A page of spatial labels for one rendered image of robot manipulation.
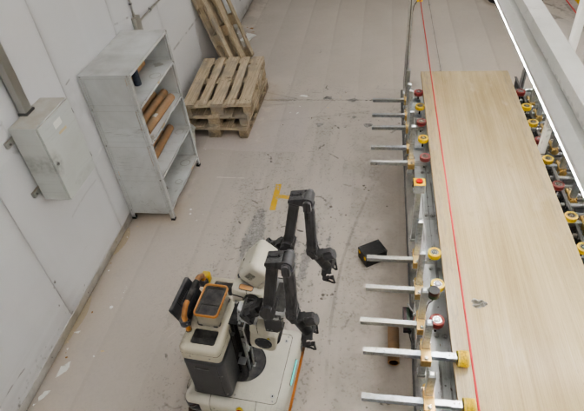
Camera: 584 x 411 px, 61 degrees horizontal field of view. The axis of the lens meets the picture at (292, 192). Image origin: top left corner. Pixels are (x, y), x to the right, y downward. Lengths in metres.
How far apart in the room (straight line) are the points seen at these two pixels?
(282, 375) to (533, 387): 1.50
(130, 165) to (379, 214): 2.32
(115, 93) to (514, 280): 3.20
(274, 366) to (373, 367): 0.74
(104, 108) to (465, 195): 2.91
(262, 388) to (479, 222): 1.77
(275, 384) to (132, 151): 2.36
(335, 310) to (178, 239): 1.66
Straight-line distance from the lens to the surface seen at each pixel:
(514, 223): 3.54
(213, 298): 3.06
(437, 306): 3.33
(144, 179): 4.76
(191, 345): 3.02
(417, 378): 2.95
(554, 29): 2.12
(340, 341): 3.88
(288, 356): 3.50
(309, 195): 2.51
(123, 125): 4.46
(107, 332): 4.34
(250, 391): 3.41
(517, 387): 2.80
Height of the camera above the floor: 3.26
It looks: 40 degrees down
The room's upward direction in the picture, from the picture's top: 6 degrees counter-clockwise
